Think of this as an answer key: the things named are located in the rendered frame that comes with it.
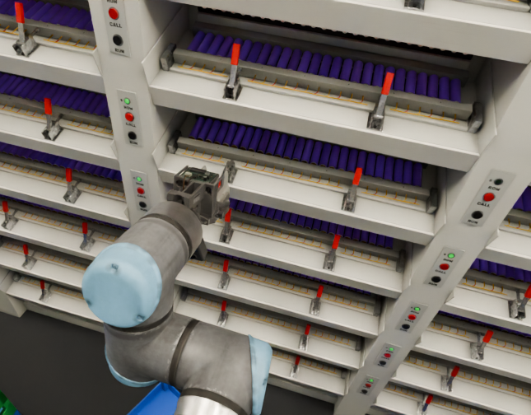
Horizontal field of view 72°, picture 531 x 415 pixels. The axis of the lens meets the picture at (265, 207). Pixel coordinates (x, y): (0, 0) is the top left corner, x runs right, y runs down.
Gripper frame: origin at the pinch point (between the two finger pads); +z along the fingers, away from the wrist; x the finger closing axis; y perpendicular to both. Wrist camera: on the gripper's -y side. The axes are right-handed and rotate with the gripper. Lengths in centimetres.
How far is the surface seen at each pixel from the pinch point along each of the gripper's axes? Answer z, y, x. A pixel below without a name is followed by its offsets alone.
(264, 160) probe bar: 9.9, 3.9, -6.8
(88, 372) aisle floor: 13, -95, 47
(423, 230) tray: 5.4, -1.4, -42.3
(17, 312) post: 24, -90, 86
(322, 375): 24, -74, -36
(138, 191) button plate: 5.7, -9.1, 21.0
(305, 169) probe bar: 10.0, 4.0, -16.1
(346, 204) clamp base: 6.6, -0.4, -26.1
